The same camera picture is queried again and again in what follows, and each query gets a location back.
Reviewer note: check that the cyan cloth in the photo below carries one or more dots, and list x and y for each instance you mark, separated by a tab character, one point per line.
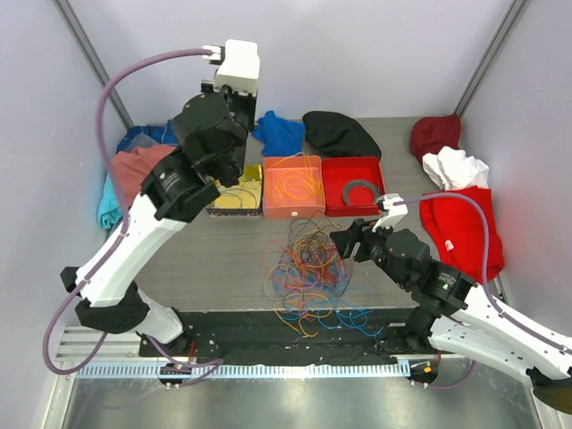
109	212

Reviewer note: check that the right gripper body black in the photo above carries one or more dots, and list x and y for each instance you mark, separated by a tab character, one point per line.
380	257

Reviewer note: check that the gold tin box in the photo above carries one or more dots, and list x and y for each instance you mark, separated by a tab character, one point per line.
242	200

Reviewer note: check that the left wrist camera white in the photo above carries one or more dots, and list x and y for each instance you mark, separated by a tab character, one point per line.
238	67

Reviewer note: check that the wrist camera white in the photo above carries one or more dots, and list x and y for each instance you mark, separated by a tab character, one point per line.
393	210
238	67

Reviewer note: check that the white cable duct rail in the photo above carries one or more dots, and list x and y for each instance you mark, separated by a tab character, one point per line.
162	370

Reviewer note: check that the salmon pink box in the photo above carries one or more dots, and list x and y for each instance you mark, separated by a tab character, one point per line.
293	187

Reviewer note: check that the dark red cloth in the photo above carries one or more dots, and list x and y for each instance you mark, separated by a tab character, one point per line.
430	135

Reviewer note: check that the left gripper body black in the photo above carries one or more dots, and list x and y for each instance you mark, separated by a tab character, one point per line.
234	168

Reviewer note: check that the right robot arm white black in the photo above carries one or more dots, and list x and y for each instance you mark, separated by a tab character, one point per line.
454	313

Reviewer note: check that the bright red cloth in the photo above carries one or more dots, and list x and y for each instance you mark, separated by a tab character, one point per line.
458	233

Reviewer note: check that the white cloth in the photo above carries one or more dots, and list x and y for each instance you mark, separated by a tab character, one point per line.
452	169

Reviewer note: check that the red box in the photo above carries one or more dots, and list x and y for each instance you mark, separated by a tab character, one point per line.
338	172

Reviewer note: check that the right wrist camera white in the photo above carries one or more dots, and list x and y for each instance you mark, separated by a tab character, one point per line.
393	210

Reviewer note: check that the blue plaid cloth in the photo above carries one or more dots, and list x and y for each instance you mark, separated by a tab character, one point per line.
147	136

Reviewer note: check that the left aluminium corner post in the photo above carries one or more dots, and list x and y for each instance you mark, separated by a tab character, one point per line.
82	40

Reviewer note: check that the black cloth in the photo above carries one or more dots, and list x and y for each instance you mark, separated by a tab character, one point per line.
337	135

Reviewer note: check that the salmon pink shirt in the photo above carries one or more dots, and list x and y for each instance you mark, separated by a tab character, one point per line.
133	167

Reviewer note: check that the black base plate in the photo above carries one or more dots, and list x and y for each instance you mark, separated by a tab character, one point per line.
344	337

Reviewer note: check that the right aluminium corner post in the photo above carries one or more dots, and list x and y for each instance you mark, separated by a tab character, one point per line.
500	37

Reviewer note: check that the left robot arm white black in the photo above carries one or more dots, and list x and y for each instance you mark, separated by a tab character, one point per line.
171	197

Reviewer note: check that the aluminium corner post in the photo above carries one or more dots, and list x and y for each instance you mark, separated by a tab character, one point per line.
500	37
82	40

